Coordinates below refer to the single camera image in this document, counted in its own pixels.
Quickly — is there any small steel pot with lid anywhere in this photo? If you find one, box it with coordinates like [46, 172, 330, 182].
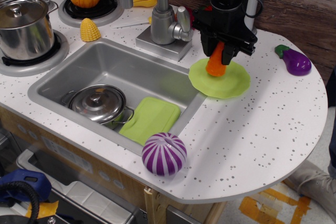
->
[61, 84, 134, 130]

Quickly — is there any orange toy carrot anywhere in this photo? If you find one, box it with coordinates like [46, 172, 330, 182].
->
[206, 41, 226, 77]

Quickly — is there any purple toy eggplant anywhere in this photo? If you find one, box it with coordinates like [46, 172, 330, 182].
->
[275, 45, 312, 76]

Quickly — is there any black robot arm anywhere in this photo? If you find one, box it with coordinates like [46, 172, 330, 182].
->
[192, 0, 257, 65]

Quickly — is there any yellow toy corn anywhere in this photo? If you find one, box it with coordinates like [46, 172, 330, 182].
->
[80, 18, 101, 42]

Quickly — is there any grey shoe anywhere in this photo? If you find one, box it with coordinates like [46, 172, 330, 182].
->
[285, 161, 335, 221]

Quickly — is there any purple striped toy onion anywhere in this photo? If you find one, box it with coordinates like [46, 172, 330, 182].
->
[142, 132, 187, 177]

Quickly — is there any grey toy sink basin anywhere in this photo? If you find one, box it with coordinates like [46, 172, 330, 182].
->
[28, 39, 206, 155]

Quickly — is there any silver toy faucet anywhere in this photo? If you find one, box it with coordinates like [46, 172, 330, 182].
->
[118, 0, 195, 61]

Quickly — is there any light green plastic plate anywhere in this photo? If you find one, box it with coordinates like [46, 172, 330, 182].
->
[188, 59, 250, 99]

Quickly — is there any black stove burner right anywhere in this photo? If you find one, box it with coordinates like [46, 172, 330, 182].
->
[58, 0, 124, 28]

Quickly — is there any tall steel pot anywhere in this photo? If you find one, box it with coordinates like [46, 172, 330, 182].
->
[1, 0, 58, 60]

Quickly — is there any white pole with base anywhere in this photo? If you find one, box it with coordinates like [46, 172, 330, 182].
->
[244, 0, 258, 35]

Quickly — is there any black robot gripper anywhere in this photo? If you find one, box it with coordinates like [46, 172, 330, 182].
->
[192, 7, 257, 65]

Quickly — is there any blue clamp tool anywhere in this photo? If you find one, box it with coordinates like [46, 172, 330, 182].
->
[1, 168, 51, 203]

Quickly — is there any red toy pepper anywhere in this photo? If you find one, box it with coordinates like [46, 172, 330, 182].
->
[198, 5, 213, 12]

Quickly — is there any stove burner front left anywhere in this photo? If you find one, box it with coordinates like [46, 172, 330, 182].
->
[1, 30, 69, 77]

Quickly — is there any green cutting board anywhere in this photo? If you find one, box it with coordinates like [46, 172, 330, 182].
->
[119, 97, 181, 146]

